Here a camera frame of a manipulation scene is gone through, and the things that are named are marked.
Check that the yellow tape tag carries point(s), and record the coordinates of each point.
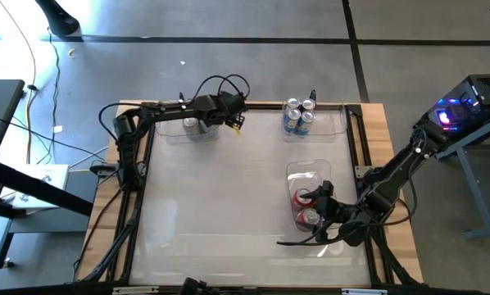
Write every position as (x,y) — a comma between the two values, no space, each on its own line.
(237,130)

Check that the grey metal stand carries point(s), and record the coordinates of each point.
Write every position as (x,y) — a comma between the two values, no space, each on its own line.
(476,192)

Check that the clear plastic bin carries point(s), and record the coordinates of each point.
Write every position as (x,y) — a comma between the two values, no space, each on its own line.
(306,172)
(169,133)
(331,123)

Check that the blue silver slim can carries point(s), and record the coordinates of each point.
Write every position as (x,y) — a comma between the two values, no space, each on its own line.
(293,102)
(307,118)
(292,115)
(308,104)

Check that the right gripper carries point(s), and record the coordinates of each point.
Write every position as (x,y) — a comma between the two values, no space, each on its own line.
(345,221)

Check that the silver metal bracket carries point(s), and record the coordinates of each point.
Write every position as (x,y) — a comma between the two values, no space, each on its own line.
(135,290)
(364,291)

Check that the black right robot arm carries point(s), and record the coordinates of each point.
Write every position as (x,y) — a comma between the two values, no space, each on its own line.
(400,164)

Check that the small black post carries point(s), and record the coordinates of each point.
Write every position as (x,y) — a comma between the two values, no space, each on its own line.
(181,97)
(313,95)

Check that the red Fanta soda can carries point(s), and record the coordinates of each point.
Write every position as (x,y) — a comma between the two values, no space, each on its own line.
(298,201)
(310,216)

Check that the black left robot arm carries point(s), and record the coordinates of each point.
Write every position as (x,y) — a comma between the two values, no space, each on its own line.
(167,111)

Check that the black RGB computer tower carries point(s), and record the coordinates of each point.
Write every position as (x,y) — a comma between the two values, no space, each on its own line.
(486,88)

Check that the white printed cardboard box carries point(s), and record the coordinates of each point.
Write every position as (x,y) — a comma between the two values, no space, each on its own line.
(44,178)

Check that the black floor stand foot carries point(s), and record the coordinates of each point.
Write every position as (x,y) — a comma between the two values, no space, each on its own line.
(58,18)

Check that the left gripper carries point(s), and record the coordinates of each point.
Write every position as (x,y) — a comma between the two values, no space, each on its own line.
(226,107)

